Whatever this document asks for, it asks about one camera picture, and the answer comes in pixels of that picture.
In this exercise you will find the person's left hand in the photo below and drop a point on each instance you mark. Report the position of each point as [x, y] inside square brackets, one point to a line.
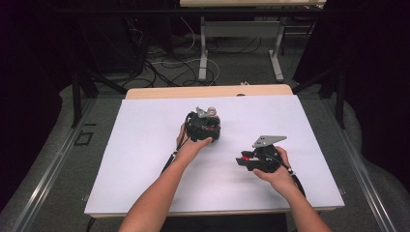
[191, 150]

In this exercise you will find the aluminium floor rail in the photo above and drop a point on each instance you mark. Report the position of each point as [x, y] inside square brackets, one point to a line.
[364, 180]
[48, 180]

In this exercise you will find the black square floor frame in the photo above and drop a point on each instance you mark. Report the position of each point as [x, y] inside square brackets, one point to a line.
[83, 138]

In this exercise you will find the black metal stand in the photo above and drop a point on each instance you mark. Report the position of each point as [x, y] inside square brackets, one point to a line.
[76, 103]
[340, 103]

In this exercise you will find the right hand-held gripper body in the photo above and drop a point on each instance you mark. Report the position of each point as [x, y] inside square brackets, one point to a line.
[267, 159]

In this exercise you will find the black horizontal metal bar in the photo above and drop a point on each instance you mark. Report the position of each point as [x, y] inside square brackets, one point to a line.
[145, 10]

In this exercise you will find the dark curtain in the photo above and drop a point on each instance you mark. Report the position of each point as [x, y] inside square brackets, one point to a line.
[25, 96]
[380, 80]

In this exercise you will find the white table mat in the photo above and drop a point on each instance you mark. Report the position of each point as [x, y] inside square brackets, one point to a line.
[145, 161]

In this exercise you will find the small pale round object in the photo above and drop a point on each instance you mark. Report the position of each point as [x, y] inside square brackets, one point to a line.
[211, 111]

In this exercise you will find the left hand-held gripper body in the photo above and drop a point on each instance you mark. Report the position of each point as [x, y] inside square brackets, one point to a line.
[203, 127]

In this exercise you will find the person's right hand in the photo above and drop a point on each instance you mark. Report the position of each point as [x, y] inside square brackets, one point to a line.
[278, 179]

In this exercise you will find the white desk with metal legs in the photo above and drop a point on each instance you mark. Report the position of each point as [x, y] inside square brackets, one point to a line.
[238, 29]

